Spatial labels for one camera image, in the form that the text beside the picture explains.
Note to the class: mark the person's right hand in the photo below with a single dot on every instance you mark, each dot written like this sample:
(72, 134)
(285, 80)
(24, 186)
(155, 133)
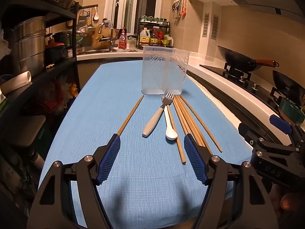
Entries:
(289, 201)

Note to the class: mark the chrome kitchen faucet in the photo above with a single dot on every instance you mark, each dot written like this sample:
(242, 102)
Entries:
(111, 38)

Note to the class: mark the blue table mat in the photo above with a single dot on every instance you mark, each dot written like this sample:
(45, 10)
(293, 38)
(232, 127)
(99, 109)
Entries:
(133, 152)

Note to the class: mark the black pot with orange lid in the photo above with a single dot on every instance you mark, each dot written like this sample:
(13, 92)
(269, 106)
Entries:
(56, 52)

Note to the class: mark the white plastic jug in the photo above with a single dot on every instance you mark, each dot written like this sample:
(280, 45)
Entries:
(169, 41)

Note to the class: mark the metal strainer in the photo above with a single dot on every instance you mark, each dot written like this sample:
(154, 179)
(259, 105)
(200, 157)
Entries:
(83, 30)

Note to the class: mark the wall vent grille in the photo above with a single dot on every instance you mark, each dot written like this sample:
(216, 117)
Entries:
(215, 26)
(205, 25)

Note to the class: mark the wooden chopstick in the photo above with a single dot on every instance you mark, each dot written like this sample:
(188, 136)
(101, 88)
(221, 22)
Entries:
(184, 116)
(191, 118)
(131, 114)
(181, 116)
(188, 117)
(202, 124)
(179, 148)

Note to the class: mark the white spoon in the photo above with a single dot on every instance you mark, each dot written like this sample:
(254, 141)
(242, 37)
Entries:
(171, 133)

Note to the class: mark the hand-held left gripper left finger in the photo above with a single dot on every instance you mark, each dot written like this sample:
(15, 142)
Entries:
(108, 159)

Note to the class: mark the red dish soap bottle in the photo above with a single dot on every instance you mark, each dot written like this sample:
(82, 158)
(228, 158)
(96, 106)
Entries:
(122, 40)

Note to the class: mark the stainless steel stockpot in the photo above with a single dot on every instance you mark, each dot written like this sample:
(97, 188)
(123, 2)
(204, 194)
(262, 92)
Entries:
(28, 47)

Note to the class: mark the wooden cutting board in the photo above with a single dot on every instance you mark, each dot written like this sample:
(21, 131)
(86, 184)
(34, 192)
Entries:
(96, 41)

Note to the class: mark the kitchen window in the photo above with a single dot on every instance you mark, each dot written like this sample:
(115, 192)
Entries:
(133, 4)

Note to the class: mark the row of spice jars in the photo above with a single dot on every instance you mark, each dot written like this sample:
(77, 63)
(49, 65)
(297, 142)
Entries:
(154, 19)

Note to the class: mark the oil jug with yellow label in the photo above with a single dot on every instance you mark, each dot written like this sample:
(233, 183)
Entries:
(144, 39)

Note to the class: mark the black spice rack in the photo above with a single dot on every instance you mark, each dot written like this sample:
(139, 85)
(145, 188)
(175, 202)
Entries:
(154, 45)

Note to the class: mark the orange hanging kitchen tool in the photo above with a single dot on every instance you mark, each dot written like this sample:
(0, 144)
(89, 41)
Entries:
(184, 10)

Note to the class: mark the black gas cooktop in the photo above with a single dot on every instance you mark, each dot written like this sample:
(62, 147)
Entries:
(262, 93)

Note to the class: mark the black frying pan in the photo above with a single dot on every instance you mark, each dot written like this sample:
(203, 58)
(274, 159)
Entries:
(290, 85)

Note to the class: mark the clear plastic utensil holder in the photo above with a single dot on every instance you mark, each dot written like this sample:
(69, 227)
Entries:
(154, 76)

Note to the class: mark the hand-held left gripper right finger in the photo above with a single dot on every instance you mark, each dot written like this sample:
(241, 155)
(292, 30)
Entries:
(195, 159)

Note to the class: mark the black metal shelf rack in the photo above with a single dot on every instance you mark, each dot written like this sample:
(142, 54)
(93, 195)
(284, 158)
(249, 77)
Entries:
(75, 33)

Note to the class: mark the dark cooking pot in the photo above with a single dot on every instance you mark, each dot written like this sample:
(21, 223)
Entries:
(62, 38)

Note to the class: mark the hanging metal kitchen tools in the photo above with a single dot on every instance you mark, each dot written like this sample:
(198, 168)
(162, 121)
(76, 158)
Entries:
(177, 7)

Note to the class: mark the white paper roll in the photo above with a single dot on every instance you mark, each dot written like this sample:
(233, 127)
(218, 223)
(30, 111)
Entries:
(16, 82)

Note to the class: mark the glass jar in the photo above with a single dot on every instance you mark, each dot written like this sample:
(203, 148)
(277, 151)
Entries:
(132, 43)

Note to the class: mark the green plastic basin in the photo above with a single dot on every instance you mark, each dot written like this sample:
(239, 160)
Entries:
(79, 41)

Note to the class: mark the red sauce bottle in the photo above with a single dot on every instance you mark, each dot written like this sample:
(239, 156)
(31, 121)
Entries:
(154, 37)

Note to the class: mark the colourful plastic bags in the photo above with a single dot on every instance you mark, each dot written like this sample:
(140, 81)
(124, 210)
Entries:
(59, 95)

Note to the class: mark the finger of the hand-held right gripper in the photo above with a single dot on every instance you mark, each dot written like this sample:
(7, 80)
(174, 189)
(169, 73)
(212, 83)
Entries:
(245, 130)
(281, 125)

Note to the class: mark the metal grater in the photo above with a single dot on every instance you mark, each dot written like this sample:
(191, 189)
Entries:
(83, 18)

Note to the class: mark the white ladle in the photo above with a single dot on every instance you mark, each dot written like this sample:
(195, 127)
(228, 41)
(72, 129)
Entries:
(96, 16)

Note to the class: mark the green bowl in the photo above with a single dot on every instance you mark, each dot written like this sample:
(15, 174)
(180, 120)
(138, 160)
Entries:
(292, 111)

